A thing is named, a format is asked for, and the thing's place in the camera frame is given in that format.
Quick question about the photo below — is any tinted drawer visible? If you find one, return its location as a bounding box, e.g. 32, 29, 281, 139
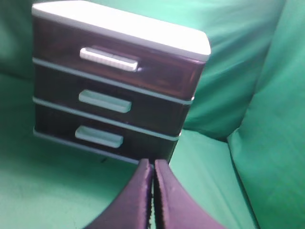
34, 64, 190, 136
34, 104, 177, 161
33, 18, 205, 100

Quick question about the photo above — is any white plastic drawer cabinet frame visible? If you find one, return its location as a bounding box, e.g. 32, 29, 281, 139
31, 0, 211, 163

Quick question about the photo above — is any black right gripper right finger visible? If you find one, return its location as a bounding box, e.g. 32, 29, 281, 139
153, 159, 224, 229

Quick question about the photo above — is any green cloth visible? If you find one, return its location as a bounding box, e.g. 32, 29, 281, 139
0, 0, 305, 229

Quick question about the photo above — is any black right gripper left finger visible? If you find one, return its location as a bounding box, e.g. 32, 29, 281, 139
86, 159, 153, 229

